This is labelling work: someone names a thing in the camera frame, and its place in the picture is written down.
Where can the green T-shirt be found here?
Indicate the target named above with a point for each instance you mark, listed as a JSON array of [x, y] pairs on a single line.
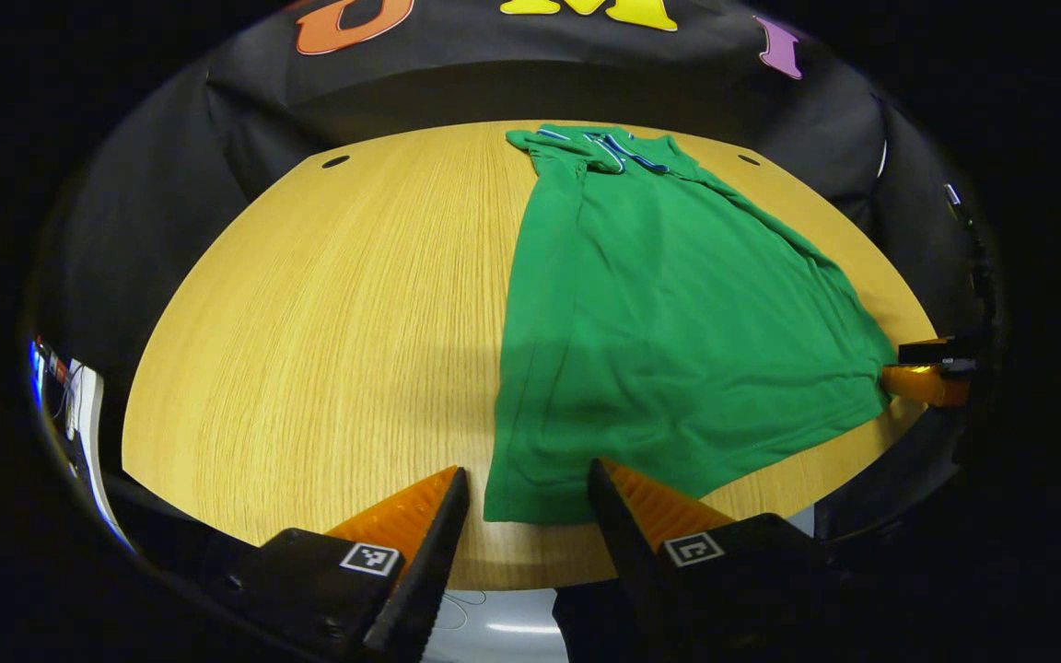
[[659, 322]]

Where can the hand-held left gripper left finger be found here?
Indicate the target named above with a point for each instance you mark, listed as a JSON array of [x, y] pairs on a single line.
[[429, 571]]

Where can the bright display screen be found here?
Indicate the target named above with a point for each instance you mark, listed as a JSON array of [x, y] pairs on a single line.
[[38, 368]]

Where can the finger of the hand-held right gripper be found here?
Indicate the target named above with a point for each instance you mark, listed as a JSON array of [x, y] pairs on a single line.
[[926, 385], [931, 351]]

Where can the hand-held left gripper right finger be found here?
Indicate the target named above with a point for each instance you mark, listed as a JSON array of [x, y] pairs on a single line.
[[623, 543]]

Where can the black backdrop cloth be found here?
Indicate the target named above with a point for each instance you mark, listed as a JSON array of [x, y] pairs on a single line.
[[457, 83]]

